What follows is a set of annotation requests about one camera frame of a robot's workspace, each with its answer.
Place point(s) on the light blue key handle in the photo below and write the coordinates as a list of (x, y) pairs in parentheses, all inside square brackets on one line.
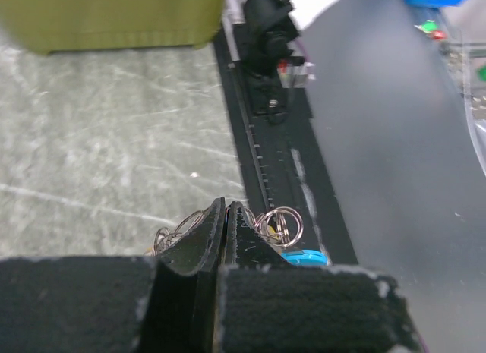
[(305, 258)]

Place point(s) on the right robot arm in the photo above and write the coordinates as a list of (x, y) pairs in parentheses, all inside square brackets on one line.
[(271, 66)]

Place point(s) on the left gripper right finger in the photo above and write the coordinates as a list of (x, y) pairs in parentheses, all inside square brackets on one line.
[(254, 296)]

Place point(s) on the olive green plastic bin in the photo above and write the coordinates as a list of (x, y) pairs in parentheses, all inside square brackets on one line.
[(45, 26)]

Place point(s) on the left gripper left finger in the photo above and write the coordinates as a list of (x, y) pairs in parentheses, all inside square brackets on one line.
[(181, 310)]

